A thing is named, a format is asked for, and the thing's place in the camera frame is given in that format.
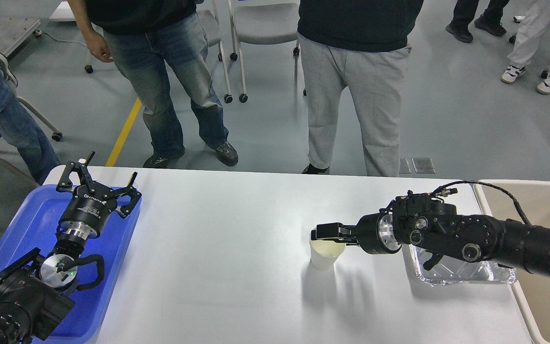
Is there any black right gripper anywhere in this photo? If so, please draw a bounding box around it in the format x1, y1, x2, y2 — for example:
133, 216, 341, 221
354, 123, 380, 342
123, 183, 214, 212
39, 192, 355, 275
310, 213, 401, 255

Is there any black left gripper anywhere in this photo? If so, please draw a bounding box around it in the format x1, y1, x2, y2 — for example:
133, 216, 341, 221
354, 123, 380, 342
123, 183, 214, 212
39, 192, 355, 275
56, 151, 143, 238

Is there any white paper cup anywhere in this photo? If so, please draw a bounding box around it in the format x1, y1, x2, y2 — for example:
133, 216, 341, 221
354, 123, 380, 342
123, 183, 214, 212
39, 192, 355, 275
309, 237, 346, 271

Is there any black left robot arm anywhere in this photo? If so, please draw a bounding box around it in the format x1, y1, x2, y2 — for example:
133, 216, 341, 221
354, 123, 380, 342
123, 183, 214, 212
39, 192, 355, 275
0, 160, 142, 344

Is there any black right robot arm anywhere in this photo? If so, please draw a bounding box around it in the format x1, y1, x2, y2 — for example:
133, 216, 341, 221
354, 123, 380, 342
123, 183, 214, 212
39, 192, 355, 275
311, 182, 550, 277

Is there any blue plastic tray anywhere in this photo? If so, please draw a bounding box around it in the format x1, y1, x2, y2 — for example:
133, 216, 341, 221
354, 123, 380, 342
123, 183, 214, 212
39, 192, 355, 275
0, 184, 140, 344

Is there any aluminium foil tray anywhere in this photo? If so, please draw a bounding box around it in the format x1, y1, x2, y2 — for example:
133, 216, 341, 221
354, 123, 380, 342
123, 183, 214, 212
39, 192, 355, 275
400, 245, 518, 287

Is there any person in jeans at left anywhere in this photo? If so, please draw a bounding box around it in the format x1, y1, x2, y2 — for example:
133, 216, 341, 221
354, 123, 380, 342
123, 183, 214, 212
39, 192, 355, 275
0, 54, 59, 184

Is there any person in blue jeans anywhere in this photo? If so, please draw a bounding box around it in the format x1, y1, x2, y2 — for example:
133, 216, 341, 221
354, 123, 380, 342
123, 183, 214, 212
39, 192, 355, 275
68, 0, 239, 169

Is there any person in grey sweatpants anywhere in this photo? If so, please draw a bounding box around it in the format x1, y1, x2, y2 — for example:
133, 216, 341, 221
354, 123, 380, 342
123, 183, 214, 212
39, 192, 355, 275
297, 0, 423, 178

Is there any beige plastic bin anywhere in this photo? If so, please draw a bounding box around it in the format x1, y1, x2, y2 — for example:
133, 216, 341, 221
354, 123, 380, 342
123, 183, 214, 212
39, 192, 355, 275
474, 179, 550, 344

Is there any grey chair on castors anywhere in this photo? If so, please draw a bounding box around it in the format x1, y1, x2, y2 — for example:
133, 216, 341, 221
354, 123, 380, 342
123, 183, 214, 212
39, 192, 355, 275
197, 0, 299, 103

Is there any person in black trousers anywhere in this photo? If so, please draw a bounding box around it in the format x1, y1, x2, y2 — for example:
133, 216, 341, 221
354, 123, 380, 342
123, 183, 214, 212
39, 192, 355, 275
445, 0, 509, 43

